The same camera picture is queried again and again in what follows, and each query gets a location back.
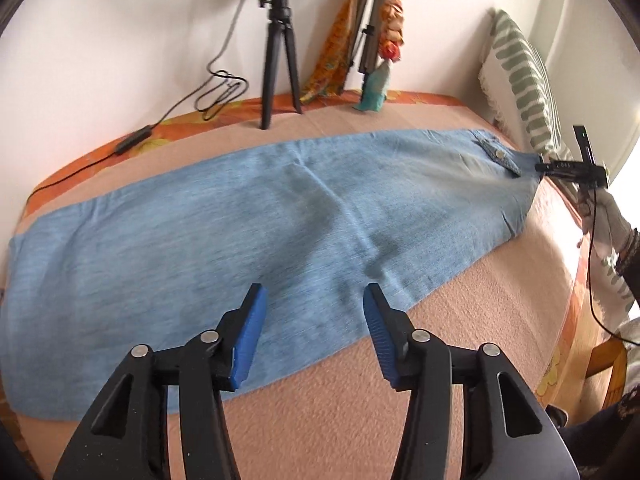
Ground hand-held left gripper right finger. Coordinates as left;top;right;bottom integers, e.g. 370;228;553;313
362;283;578;480

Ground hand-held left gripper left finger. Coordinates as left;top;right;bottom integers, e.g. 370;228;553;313
52;283;268;480

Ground light blue denim pants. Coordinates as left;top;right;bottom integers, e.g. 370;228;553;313
0;129;543;420

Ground person's right forearm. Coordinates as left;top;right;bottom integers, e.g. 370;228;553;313
614;227;640;311

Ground person's right hand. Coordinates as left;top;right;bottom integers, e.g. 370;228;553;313
579;187;634;257

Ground green striped white blanket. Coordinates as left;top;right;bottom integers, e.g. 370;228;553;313
477;8;640;311

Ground orange floral tablecloth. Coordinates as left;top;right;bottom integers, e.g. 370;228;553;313
0;89;593;466

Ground wooden chair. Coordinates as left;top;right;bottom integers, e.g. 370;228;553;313
582;332;630;408

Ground person's dark striped clothing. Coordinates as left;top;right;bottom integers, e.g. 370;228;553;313
545;390;640;480

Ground orange patterned scarf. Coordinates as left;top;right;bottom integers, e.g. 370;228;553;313
300;0;406;111

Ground black mini tripod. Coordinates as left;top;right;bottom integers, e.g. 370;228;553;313
257;0;303;131

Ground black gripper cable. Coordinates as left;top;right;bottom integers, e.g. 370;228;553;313
580;187;640;347

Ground black ring light cable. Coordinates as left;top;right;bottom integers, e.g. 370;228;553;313
30;0;256;196

